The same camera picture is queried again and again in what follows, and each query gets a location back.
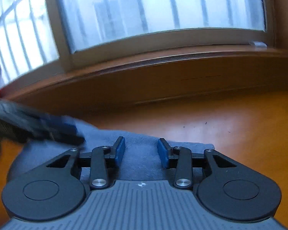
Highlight grey-blue sweatpants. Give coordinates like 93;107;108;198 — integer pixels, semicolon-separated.
7;118;215;185

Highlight window with metal bars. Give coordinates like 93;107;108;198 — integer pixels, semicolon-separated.
0;0;275;89

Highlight white window latch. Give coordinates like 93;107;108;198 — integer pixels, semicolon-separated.
249;41;267;49

